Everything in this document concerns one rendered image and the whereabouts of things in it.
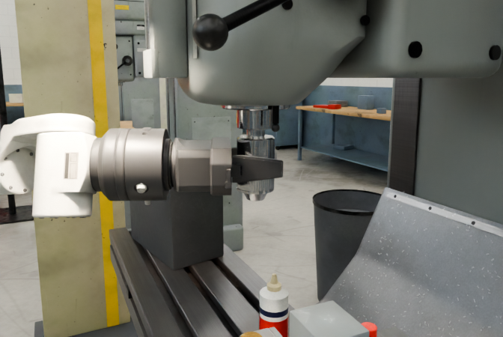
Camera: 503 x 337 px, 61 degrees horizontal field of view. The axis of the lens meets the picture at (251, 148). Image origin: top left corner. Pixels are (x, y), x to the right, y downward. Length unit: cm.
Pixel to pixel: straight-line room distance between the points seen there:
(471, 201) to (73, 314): 209
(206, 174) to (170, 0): 19
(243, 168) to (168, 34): 17
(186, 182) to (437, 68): 31
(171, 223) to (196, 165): 37
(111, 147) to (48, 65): 170
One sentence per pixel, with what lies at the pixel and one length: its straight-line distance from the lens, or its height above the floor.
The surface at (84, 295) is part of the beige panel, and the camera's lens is 245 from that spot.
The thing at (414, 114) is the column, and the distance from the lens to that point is 82.
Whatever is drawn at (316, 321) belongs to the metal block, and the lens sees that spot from 44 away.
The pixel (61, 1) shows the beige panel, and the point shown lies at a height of 168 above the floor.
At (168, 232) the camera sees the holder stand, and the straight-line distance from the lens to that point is 86.
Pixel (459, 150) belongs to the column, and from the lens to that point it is 77.
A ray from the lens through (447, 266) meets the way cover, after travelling 76.
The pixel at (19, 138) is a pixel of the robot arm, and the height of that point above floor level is 127.
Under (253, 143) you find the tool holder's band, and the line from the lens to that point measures 50.
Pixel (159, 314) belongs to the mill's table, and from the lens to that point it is 74.
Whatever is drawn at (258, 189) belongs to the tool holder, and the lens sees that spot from 51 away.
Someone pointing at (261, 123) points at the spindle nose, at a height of 129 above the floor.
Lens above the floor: 134
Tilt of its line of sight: 10 degrees down
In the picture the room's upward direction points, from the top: straight up
